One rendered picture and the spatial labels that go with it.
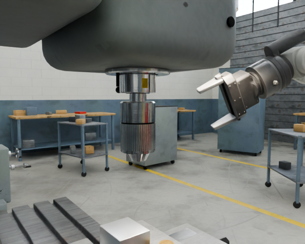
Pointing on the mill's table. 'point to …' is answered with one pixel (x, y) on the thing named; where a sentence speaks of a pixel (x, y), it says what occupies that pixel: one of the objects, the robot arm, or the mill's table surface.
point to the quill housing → (146, 36)
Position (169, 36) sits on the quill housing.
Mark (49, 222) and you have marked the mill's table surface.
